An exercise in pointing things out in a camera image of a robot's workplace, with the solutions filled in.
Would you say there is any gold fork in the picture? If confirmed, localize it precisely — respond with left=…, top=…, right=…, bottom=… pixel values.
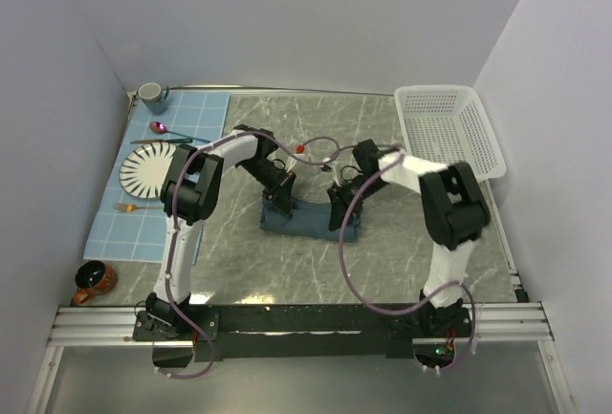
left=113, top=202, right=164, bottom=213

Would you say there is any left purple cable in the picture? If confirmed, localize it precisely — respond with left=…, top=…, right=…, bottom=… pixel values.
left=162, top=129, right=341, bottom=381

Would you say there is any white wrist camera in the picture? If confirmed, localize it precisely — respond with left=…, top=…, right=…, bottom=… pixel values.
left=285, top=157, right=297, bottom=172
left=318, top=158, right=343, bottom=185

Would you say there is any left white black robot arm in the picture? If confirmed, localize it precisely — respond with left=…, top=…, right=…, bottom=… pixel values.
left=145, top=124, right=295, bottom=339

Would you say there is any brown orange ceramic mug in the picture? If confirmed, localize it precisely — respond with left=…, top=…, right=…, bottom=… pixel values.
left=73, top=260, right=118, bottom=306

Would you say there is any blue checked placemat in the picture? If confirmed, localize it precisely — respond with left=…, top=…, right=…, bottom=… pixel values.
left=83, top=90, right=230, bottom=263

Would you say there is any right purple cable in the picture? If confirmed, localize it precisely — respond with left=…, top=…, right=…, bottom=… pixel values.
left=337, top=146, right=477, bottom=374

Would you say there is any white perforated plastic basket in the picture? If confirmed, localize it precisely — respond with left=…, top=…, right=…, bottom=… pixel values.
left=394, top=84, right=507, bottom=182

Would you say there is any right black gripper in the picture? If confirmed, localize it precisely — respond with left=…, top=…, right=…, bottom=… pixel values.
left=329, top=175, right=391, bottom=231

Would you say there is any iridescent purple spoon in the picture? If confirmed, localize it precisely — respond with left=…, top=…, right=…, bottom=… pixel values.
left=148, top=120, right=210, bottom=143

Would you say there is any blue-grey t-shirt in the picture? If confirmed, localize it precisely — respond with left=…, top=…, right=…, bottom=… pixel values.
left=259, top=198, right=340, bottom=242

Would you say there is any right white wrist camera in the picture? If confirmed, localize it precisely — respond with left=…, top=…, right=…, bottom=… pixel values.
left=318, top=158, right=343, bottom=185

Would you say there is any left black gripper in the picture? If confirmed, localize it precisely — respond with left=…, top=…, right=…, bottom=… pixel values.
left=239, top=158, right=296, bottom=219

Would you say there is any purple cable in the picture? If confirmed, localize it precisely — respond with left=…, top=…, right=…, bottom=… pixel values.
left=162, top=129, right=341, bottom=381
left=337, top=146, right=477, bottom=374

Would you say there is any grey mug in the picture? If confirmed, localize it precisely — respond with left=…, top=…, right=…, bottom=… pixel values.
left=137, top=82, right=170, bottom=116

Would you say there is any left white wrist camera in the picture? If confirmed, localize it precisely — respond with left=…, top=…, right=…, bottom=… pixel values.
left=285, top=157, right=297, bottom=172

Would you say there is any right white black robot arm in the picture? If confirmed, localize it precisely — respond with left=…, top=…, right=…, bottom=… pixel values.
left=327, top=141, right=491, bottom=337

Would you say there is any white blue striped plate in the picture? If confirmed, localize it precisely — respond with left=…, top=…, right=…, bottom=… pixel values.
left=119, top=142, right=177, bottom=200

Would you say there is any aluminium frame rail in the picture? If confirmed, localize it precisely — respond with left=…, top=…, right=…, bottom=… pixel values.
left=47, top=303, right=554, bottom=347

